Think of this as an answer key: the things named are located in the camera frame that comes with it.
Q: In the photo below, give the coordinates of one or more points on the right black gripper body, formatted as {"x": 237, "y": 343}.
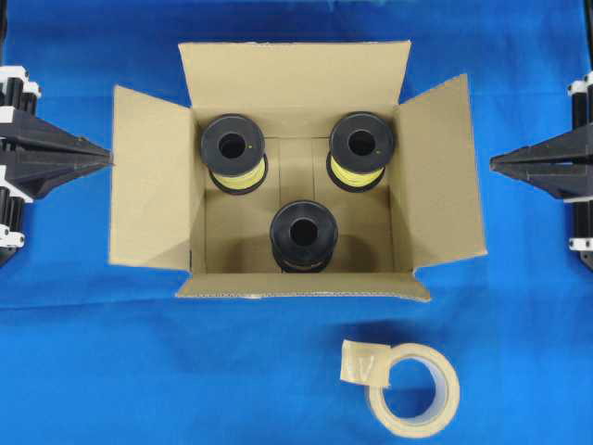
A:
{"x": 580, "y": 92}

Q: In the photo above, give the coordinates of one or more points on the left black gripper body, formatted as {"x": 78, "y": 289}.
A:
{"x": 18, "y": 92}

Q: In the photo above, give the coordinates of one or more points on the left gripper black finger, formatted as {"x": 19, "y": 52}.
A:
{"x": 33, "y": 177}
{"x": 23, "y": 129}

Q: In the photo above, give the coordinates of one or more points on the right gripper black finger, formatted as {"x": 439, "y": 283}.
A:
{"x": 551, "y": 150}
{"x": 562, "y": 181}

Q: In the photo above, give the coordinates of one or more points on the brown cardboard box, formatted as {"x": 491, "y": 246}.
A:
{"x": 166, "y": 213}

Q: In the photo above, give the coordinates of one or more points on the black spool front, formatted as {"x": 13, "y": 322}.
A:
{"x": 303, "y": 236}

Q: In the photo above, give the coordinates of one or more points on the beige packing tape roll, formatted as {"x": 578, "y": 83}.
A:
{"x": 424, "y": 410}

